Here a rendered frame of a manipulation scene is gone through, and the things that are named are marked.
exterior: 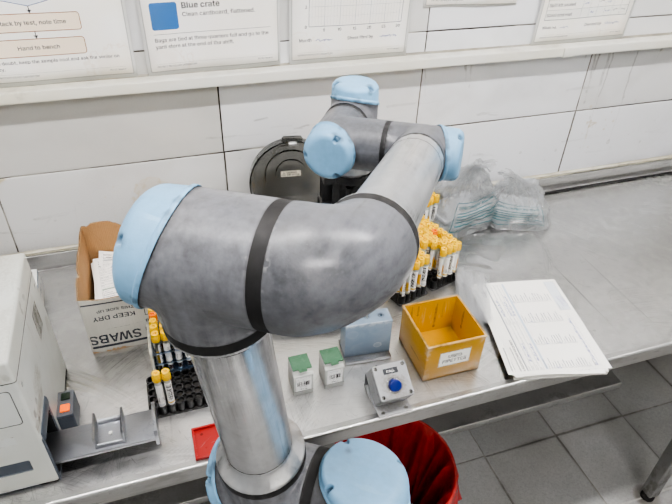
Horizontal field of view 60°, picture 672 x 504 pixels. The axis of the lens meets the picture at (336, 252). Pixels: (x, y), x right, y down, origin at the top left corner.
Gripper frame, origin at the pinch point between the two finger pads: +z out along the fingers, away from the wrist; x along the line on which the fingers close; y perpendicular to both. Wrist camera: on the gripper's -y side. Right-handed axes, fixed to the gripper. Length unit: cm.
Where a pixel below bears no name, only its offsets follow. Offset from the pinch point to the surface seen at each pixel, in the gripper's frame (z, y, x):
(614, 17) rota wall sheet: -28, -85, -57
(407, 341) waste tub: 21.8, -11.9, 2.1
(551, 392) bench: 85, -79, -24
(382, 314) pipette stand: 15.1, -6.4, -0.2
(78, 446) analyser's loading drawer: 21, 53, 16
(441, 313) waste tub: 19.6, -21.2, -2.6
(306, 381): 21.5, 11.5, 9.0
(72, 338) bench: 25, 59, -16
